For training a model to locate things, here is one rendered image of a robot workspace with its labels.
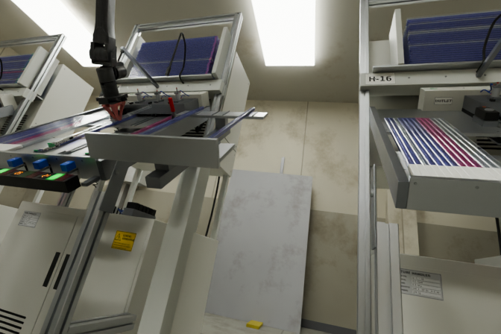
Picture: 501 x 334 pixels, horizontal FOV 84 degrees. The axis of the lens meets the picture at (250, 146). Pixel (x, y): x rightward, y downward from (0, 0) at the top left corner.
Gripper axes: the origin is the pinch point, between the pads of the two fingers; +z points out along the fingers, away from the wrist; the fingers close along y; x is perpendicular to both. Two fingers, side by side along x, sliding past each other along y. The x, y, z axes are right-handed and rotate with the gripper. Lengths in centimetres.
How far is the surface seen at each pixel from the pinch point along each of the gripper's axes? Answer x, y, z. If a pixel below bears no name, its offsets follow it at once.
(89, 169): 31.7, -15.8, 5.8
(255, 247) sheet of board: -153, 3, 202
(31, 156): 31.4, 6.5, 2.7
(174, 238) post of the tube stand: 36, -43, 23
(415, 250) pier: -190, -169, 209
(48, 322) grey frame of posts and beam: 59, -22, 31
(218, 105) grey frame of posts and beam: -41.4, -25.2, 5.6
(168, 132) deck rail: -1.1, -21.2, 5.9
